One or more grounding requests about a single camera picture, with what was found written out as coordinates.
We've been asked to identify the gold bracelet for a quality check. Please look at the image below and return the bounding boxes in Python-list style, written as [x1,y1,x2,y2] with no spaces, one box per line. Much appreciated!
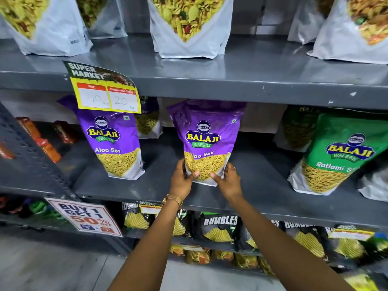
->
[161,194,183,209]

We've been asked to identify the yellow green chip packet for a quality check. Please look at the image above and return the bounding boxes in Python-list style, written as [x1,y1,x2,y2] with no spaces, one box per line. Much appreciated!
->
[363,233,388,261]

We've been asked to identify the row of black chip packets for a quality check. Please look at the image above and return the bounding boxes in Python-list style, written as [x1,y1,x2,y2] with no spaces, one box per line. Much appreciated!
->
[122,202,366,261]

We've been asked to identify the grey perforated shelf panel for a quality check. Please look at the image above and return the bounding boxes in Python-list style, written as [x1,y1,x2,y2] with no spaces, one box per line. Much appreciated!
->
[0,102,80,201]

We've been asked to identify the purple snack packet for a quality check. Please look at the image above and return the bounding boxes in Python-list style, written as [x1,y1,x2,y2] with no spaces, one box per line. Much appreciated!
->
[135,97,163,139]
[166,99,247,187]
[57,95,146,181]

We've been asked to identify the white promotion sign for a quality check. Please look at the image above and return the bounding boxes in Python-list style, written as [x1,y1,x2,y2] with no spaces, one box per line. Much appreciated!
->
[44,197,123,238]

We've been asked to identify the person's right hand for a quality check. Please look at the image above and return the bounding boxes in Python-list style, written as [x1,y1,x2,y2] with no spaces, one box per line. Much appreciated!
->
[209,163,244,205]

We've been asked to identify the yellow shelf price tag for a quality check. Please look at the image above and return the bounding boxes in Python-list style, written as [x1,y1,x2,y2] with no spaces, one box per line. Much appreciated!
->
[62,61,142,114]

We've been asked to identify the bright green packet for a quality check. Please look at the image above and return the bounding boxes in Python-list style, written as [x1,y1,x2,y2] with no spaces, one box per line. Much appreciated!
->
[30,201,62,220]

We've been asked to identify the orange snack packet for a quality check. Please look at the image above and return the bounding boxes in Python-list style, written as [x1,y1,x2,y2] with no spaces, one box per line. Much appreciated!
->
[0,142,15,160]
[33,137,62,163]
[16,117,42,140]
[53,120,77,144]

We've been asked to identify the row of small yellow packets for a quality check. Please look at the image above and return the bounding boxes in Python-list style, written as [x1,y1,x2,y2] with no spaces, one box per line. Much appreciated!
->
[169,243,275,277]

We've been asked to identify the yellow snack packet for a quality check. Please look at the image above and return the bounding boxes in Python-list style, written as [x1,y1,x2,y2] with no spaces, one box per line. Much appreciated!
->
[343,273,380,291]

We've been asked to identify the person's left forearm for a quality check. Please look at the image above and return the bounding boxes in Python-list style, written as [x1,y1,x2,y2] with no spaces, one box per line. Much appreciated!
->
[107,197,183,291]

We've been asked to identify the person's left hand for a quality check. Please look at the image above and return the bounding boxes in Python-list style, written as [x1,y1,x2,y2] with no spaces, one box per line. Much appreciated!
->
[168,159,201,201]

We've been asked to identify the small yellow price label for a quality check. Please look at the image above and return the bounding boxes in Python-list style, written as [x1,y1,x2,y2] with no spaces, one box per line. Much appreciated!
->
[140,204,162,216]
[326,228,375,241]

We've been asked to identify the person's right forearm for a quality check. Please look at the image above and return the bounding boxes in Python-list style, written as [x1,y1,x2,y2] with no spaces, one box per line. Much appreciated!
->
[229,195,356,291]

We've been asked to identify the grey snack packet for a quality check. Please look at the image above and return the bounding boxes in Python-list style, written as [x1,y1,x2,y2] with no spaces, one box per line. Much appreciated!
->
[357,166,388,203]

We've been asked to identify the grey metal shelf unit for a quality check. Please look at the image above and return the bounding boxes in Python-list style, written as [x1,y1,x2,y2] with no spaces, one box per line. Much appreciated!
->
[0,0,388,291]

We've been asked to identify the white mixed snack packet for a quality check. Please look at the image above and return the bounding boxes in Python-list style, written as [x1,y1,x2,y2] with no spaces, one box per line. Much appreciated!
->
[75,0,128,39]
[0,0,94,57]
[287,0,337,45]
[147,0,234,60]
[306,0,388,65]

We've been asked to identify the green snack packet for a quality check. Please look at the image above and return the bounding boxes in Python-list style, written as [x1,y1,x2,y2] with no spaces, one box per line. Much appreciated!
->
[273,106,322,153]
[287,113,388,196]

